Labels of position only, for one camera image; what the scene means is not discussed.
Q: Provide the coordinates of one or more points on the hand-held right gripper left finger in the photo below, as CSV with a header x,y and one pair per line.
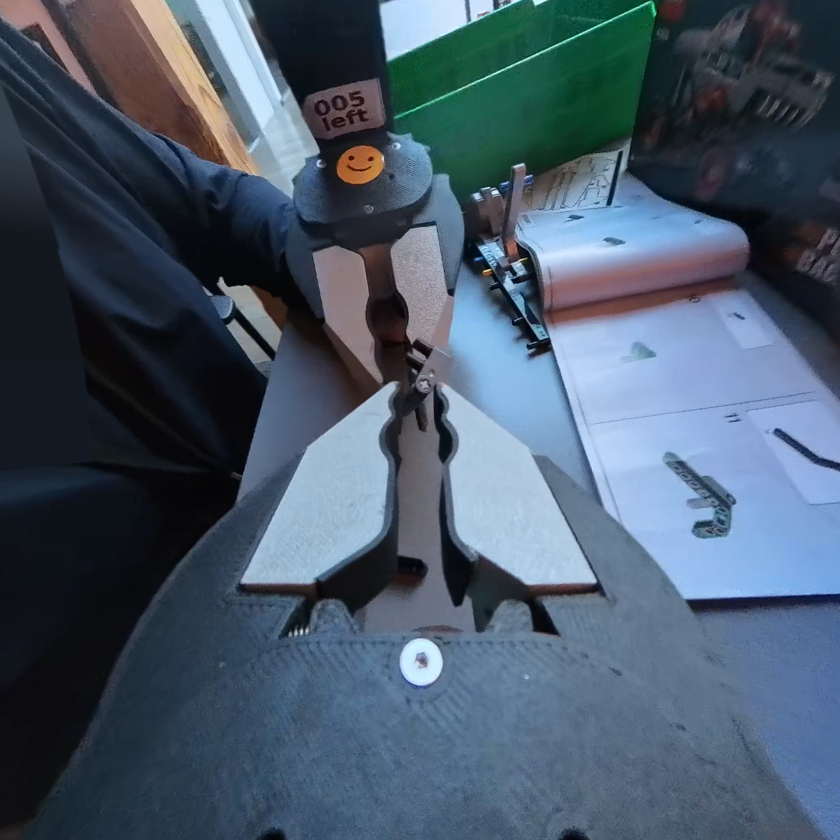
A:
x,y
321,518

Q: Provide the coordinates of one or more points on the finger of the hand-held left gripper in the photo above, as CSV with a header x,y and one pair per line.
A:
x,y
344,295
423,275

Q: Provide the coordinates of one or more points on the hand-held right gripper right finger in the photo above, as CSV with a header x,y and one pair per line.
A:
x,y
518,518

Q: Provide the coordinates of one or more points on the small grey lego part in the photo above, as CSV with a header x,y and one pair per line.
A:
x,y
434,364

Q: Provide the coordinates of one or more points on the grey lego chassis assembly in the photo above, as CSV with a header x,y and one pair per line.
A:
x,y
508,262

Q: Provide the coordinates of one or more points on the dark toy truck set box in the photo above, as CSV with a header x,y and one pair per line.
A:
x,y
741,105

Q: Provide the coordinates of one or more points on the green plastic bin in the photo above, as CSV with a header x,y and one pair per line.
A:
x,y
525,111

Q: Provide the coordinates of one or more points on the white instruction booklet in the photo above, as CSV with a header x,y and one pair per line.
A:
x,y
676,367

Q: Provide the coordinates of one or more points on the wooden cabinet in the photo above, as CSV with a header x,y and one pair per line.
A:
x,y
157,72

